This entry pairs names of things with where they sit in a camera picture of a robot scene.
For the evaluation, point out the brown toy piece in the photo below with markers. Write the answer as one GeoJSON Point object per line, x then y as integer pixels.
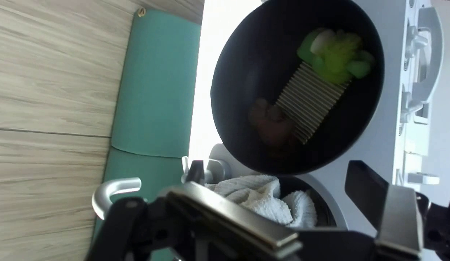
{"type": "Point", "coordinates": [271, 125]}

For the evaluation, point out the green fuzzy toy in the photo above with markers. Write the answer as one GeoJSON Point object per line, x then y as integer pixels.
{"type": "Point", "coordinates": [335, 55]}

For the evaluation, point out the ridged beige toy piece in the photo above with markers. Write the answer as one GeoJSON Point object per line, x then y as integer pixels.
{"type": "Point", "coordinates": [306, 100]}

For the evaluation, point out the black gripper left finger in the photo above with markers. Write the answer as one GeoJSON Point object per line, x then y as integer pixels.
{"type": "Point", "coordinates": [229, 222]}

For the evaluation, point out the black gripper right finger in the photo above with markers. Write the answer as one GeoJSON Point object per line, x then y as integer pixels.
{"type": "Point", "coordinates": [390, 209]}

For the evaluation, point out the black bowl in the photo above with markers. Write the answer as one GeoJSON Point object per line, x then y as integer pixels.
{"type": "Point", "coordinates": [257, 61]}

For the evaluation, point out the silver toy faucet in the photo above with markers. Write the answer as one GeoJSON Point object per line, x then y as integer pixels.
{"type": "Point", "coordinates": [101, 196]}

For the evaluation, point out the white toy kitchen set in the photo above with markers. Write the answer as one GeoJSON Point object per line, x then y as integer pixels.
{"type": "Point", "coordinates": [412, 49]}

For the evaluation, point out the grey cloth rag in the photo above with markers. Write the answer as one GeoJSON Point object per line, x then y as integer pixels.
{"type": "Point", "coordinates": [262, 194]}

